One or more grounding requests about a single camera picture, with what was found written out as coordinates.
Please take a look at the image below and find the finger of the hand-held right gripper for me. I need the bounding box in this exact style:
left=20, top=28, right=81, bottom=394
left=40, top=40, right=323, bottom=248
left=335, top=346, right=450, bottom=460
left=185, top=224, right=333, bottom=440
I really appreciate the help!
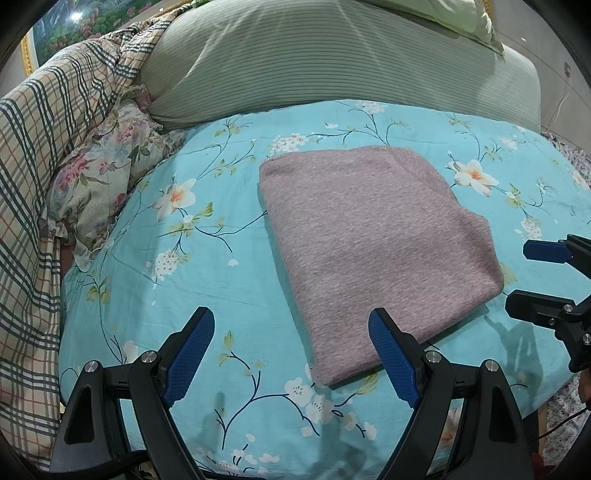
left=505, top=289, right=578, bottom=329
left=523, top=234, right=591, bottom=265

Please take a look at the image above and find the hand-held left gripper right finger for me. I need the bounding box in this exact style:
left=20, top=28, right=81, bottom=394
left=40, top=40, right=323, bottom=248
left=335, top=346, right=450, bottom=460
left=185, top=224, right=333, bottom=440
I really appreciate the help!
left=368, top=308, right=536, bottom=480

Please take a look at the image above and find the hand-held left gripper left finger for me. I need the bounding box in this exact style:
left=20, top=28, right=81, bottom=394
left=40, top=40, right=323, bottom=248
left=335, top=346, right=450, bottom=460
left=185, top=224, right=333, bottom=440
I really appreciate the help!
left=50, top=306, right=216, bottom=480

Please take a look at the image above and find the mauve knit sweater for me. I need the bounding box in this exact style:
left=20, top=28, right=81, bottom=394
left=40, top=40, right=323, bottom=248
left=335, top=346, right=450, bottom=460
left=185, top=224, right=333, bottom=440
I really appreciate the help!
left=257, top=145, right=504, bottom=388

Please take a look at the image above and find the blue floral bed sheet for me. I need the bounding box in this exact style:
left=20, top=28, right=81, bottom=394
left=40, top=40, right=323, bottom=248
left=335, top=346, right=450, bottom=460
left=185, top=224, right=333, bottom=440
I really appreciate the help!
left=58, top=99, right=591, bottom=478

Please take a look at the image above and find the grey floral cloth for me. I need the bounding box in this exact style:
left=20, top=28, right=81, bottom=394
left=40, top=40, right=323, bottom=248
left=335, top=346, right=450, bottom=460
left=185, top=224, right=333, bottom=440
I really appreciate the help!
left=540, top=131, right=591, bottom=192

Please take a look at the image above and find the floral ruffled pillow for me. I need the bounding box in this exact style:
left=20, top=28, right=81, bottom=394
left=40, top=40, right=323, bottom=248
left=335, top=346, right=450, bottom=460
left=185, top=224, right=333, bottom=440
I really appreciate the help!
left=44, top=85, right=188, bottom=273

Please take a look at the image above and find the plaid blanket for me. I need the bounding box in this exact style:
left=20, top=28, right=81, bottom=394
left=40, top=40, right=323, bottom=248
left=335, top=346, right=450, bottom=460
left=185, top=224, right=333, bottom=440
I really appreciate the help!
left=0, top=11, right=178, bottom=472

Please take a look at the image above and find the light green pillow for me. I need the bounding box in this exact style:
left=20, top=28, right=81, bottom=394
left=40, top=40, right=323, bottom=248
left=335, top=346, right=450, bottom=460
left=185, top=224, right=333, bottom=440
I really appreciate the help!
left=365, top=0, right=506, bottom=56

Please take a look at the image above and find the grey-green striped pillow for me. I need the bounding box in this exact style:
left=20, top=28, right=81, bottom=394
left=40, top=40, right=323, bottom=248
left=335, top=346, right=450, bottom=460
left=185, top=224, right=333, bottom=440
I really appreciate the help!
left=139, top=0, right=542, bottom=134

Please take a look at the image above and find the framed landscape painting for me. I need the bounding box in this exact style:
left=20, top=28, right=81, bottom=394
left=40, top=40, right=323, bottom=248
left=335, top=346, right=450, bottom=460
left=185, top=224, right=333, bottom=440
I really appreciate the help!
left=21, top=0, right=199, bottom=75

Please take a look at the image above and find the thin black cable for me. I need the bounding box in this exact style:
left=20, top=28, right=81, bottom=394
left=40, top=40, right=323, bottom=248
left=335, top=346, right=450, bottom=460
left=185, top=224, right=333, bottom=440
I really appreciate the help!
left=538, top=406, right=591, bottom=444

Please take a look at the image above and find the white cable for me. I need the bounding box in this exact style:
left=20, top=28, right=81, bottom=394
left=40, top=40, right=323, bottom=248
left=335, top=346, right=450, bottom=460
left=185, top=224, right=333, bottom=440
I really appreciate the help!
left=547, top=74, right=573, bottom=132

